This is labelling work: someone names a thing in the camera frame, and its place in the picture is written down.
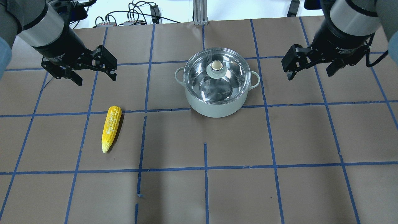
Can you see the black power adapter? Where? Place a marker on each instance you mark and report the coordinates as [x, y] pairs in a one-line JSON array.
[[155, 14]]

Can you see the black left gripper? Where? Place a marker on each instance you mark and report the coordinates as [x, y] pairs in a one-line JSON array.
[[61, 42]]

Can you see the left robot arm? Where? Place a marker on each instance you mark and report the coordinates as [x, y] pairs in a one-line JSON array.
[[40, 24]]

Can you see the aluminium frame post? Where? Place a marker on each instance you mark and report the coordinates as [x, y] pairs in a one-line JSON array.
[[200, 12]]

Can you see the grey connector box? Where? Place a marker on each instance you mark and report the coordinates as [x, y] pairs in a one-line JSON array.
[[132, 23], [106, 24]]

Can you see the yellow corn cob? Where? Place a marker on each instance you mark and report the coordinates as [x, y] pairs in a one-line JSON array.
[[110, 129]]

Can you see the pale green cooking pot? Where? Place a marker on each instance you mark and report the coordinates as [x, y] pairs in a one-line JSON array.
[[216, 111]]

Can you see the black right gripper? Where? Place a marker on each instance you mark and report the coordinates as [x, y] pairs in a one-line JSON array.
[[336, 41]]

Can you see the glass pot lid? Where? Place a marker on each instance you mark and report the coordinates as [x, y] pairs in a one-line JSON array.
[[217, 76]]

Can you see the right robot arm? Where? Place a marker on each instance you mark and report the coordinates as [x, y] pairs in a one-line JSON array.
[[345, 35]]

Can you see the black object at top edge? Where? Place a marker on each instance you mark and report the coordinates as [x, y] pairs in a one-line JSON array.
[[293, 8]]

